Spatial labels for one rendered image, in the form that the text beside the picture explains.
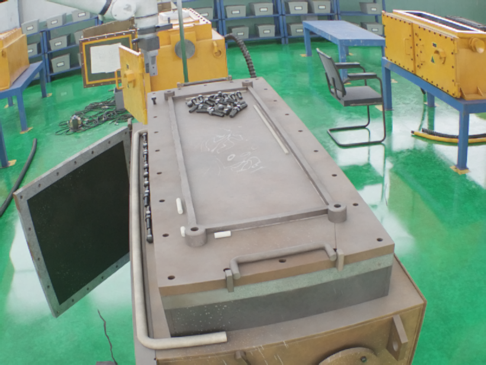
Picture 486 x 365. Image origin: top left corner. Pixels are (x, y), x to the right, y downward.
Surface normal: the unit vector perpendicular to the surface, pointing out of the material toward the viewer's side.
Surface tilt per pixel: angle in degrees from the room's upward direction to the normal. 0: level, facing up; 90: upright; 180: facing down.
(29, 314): 0
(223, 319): 90
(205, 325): 90
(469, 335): 0
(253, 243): 0
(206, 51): 90
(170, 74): 90
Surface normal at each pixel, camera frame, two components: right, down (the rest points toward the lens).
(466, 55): 0.18, 0.42
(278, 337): -0.09, -0.89
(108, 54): -0.14, 0.45
